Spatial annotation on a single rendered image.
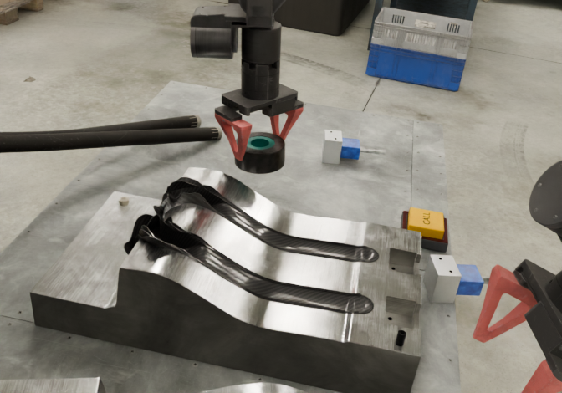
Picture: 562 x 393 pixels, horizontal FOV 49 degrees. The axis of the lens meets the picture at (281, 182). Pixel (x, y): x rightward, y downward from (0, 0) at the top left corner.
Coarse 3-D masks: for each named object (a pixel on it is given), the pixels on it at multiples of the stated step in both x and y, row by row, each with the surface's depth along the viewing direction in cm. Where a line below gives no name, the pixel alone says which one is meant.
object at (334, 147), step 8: (328, 136) 127; (336, 136) 128; (328, 144) 126; (336, 144) 126; (344, 144) 128; (352, 144) 128; (328, 152) 127; (336, 152) 127; (344, 152) 128; (352, 152) 128; (368, 152) 129; (376, 152) 129; (384, 152) 129; (328, 160) 128; (336, 160) 128
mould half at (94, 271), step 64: (256, 192) 96; (64, 256) 86; (128, 256) 76; (256, 256) 85; (384, 256) 88; (64, 320) 81; (128, 320) 79; (192, 320) 76; (256, 320) 75; (320, 320) 76; (384, 320) 76; (320, 384) 78; (384, 384) 75
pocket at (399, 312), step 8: (392, 304) 81; (400, 304) 81; (408, 304) 81; (416, 304) 80; (392, 312) 82; (400, 312) 82; (408, 312) 81; (416, 312) 81; (392, 320) 81; (400, 320) 81; (408, 320) 81; (416, 320) 79; (408, 328) 80; (416, 328) 78
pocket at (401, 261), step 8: (392, 248) 90; (392, 256) 90; (400, 256) 90; (408, 256) 90; (416, 256) 89; (392, 264) 91; (400, 264) 91; (408, 264) 91; (416, 264) 89; (400, 272) 89; (408, 272) 90; (416, 272) 88
